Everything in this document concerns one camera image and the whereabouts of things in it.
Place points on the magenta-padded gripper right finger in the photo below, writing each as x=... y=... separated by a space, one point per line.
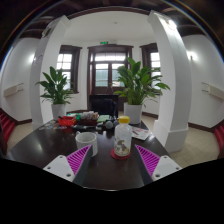
x=150 y=160

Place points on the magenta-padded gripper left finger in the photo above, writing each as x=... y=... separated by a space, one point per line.
x=75 y=160

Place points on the clear bottle with yellow cap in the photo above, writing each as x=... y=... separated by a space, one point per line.
x=123 y=140

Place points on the white speckled mug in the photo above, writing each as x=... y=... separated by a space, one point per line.
x=86 y=141

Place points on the white printed paper sheet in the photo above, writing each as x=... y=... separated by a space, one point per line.
x=141 y=133

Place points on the black pouch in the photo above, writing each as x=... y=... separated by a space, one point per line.
x=83 y=127

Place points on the flat round red coaster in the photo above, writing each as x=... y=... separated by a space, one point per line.
x=113 y=155

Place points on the colourful printed sheet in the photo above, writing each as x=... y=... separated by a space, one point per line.
x=50 y=125

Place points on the brown tray with items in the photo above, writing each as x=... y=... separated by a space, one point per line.
x=88 y=118

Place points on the grey round microphone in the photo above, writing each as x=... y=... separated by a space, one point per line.
x=108 y=125
x=116 y=122

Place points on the green book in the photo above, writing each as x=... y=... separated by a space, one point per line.
x=103 y=118

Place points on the black chair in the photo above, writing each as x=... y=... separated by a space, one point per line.
x=101 y=104

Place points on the small plant in white pot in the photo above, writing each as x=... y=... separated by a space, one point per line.
x=56 y=86

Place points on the large plant in white pot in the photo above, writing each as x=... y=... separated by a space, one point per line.
x=136 y=83

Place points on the dark wooden glazed door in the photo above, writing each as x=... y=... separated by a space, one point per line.
x=105 y=73

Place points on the green exit sign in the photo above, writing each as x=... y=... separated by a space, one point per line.
x=104 y=42

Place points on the white wall radiator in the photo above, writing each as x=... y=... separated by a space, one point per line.
x=13 y=90
x=213 y=91

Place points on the white wall lamp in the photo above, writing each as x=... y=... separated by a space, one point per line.
x=190 y=55

